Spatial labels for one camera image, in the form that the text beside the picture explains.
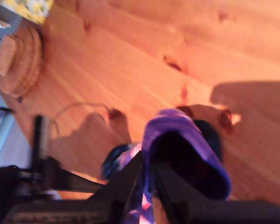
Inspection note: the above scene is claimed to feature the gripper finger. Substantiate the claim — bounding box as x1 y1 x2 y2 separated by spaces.
46 157 103 194
86 151 143 203
151 162 214 203

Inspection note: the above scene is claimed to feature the purple patterned sock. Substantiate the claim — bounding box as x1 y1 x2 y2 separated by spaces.
123 108 232 224

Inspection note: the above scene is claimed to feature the round woven wicker trivet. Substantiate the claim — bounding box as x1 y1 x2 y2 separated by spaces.
0 27 43 98

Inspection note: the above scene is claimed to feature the yellow patterned box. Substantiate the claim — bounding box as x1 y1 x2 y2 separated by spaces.
3 0 55 26

